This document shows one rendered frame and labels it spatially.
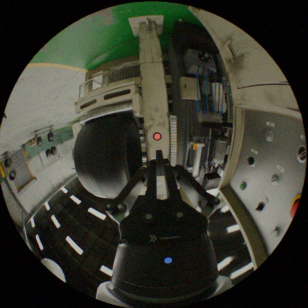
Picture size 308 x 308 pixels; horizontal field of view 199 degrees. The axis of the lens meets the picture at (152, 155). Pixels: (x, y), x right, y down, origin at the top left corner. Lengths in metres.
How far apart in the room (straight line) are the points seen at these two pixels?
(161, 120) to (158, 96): 0.13
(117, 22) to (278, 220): 1.36
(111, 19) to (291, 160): 1.21
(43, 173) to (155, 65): 11.81
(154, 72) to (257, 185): 0.65
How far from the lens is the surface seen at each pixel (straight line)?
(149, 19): 1.06
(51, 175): 11.99
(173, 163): 0.55
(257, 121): 0.36
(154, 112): 0.47
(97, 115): 0.48
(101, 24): 1.09
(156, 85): 0.50
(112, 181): 0.39
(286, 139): 0.33
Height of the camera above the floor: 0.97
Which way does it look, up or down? 23 degrees up
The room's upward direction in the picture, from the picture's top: 176 degrees clockwise
